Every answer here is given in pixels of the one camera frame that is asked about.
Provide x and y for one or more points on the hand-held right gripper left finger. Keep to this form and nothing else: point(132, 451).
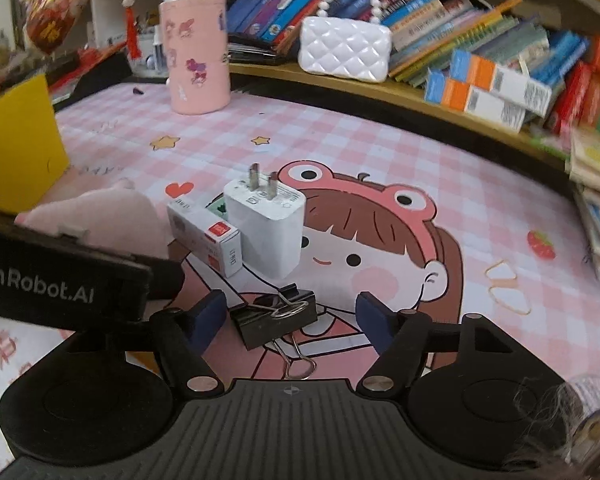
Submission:
point(207, 322)

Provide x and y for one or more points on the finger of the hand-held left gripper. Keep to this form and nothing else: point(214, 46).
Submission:
point(167, 282)

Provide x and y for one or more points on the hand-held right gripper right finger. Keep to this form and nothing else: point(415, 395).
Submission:
point(375, 325)

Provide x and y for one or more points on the small white red-label box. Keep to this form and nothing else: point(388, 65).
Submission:
point(205, 232)

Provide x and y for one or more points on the black binder clip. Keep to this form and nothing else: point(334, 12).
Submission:
point(275, 322)

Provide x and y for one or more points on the large pink plush toy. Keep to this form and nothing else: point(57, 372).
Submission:
point(110, 220)

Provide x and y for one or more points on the white charger plug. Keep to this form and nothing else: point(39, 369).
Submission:
point(267, 230)

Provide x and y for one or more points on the yellow cardboard box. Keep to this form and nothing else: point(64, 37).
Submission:
point(15, 150)

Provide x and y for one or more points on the tan rubber band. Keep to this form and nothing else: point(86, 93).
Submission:
point(491, 292)
point(486, 272)

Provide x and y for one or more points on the pink checked desk mat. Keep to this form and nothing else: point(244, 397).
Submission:
point(380, 170)

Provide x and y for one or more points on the fluffy grey sleeve cuff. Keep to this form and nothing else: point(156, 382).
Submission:
point(570, 430)

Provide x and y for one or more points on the pink cartoon pen holder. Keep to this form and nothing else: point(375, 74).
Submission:
point(197, 55)

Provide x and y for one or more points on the orange blue white carton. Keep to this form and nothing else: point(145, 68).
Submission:
point(480, 102)
point(500, 80)

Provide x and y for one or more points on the flat black device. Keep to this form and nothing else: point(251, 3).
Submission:
point(255, 52)

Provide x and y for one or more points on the pile of books and papers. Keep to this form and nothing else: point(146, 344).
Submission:
point(597, 200)

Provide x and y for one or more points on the red tassel figure ornament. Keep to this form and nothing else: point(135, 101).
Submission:
point(131, 25)

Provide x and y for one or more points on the red gold snack bag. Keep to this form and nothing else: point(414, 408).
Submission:
point(55, 5)

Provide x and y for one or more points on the white quilted handbag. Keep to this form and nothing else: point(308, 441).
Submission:
point(345, 50)

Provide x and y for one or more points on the row of blue purple books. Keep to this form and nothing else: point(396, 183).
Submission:
point(430, 10)

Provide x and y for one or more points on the red boxed book set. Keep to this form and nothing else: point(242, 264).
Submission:
point(590, 85)

